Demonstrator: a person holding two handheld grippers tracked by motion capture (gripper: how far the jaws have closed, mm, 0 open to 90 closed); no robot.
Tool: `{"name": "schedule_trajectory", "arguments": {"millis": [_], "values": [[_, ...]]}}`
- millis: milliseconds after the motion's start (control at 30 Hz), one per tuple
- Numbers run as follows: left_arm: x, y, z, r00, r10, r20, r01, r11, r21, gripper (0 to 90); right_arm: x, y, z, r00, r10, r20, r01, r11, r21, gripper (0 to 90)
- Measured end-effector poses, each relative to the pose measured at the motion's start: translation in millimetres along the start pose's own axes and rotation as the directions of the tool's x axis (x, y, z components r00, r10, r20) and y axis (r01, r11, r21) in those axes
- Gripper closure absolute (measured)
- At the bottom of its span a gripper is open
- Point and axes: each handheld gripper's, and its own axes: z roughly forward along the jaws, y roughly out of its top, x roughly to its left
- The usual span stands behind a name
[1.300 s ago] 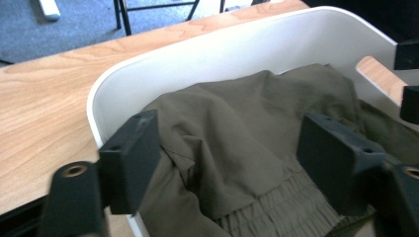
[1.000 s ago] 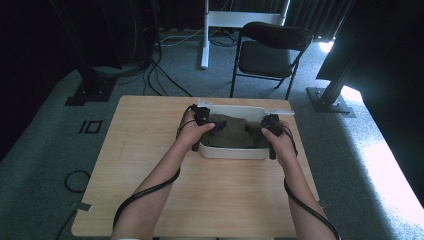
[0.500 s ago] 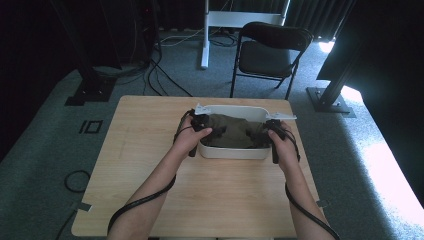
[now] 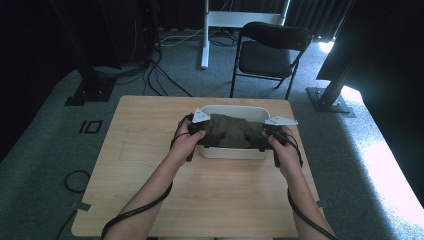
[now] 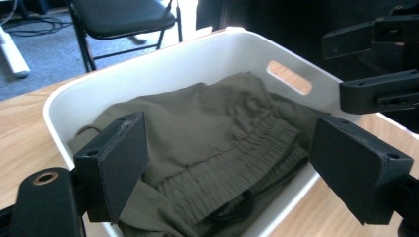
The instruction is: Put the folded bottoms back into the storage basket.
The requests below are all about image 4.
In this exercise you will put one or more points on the black folding chair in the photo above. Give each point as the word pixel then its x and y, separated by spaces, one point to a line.
pixel 266 60

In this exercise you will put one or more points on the white desk frame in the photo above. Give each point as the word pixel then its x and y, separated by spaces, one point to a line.
pixel 206 40

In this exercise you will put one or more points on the olive green cloth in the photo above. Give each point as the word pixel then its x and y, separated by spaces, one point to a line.
pixel 233 130

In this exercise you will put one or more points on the person's left hand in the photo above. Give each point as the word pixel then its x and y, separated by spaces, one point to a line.
pixel 185 143

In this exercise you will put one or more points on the white plastic bin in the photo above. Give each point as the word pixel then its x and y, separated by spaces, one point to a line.
pixel 233 154

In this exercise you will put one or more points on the grey tape piece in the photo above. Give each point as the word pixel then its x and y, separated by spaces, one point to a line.
pixel 82 206
pixel 322 203

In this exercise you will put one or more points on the person's right hand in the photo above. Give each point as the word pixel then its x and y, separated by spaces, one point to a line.
pixel 287 156

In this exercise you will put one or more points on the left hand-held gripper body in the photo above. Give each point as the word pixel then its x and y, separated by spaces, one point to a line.
pixel 199 120

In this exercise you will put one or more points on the dark curtain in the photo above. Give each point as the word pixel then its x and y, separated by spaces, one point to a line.
pixel 316 16

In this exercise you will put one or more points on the black metal stand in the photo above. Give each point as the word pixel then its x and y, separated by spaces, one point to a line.
pixel 330 100
pixel 90 90

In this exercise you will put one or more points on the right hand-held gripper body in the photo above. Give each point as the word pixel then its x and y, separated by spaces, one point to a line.
pixel 277 124

